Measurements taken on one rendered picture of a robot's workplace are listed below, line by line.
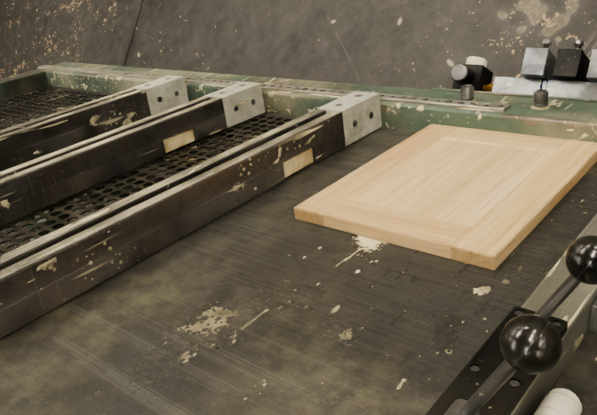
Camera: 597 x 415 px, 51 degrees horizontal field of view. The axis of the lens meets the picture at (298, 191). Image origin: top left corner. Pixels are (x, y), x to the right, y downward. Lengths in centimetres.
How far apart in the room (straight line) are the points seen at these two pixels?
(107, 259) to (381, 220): 37
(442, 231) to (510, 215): 10
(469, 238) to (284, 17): 210
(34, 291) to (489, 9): 183
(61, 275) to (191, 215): 21
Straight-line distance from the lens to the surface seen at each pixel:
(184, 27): 327
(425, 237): 82
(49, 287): 84
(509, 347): 43
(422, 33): 239
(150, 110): 162
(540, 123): 115
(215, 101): 139
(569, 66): 131
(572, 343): 65
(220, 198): 98
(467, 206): 90
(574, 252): 52
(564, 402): 57
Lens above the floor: 197
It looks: 51 degrees down
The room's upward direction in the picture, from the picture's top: 77 degrees counter-clockwise
